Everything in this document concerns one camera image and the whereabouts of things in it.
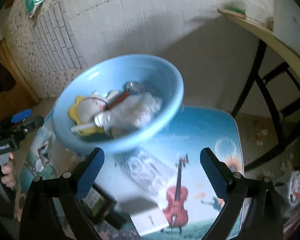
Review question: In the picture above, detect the person left hand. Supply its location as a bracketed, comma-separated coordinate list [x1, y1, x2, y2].
[1, 152, 17, 189]

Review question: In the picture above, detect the bag of cotton swabs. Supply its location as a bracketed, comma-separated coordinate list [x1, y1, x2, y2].
[129, 197, 169, 237]

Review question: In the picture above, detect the green sponge on shelf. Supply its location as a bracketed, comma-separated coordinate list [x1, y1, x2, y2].
[228, 7, 245, 15]

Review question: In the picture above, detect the white trash bag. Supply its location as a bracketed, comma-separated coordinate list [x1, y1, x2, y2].
[274, 171, 300, 208]

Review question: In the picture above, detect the yellow cloth item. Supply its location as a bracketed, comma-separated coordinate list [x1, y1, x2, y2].
[68, 95, 106, 136]

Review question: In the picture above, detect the beige plush toy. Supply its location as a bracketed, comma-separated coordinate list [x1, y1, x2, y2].
[104, 93, 163, 138]

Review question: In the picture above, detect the bag of white hooks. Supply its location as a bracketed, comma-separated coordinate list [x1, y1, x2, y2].
[115, 150, 176, 197]

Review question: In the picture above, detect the white bunny plush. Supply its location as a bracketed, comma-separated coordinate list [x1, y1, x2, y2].
[68, 90, 120, 136]

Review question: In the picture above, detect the folding side table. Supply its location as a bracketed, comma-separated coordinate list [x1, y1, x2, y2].
[217, 7, 300, 170]

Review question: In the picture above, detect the light blue plastic basin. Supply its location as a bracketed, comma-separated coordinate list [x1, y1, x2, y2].
[52, 55, 184, 155]

